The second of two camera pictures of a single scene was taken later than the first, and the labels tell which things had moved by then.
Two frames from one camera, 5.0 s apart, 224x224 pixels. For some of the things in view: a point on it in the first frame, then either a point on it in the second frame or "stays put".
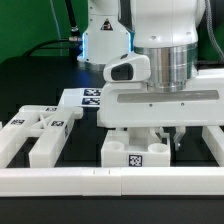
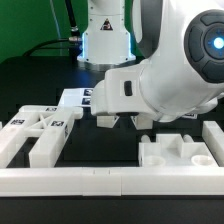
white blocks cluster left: (53, 123) stays put
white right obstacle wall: (213, 137) stays put
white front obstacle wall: (111, 182) stays put
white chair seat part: (135, 147) -> (173, 150)
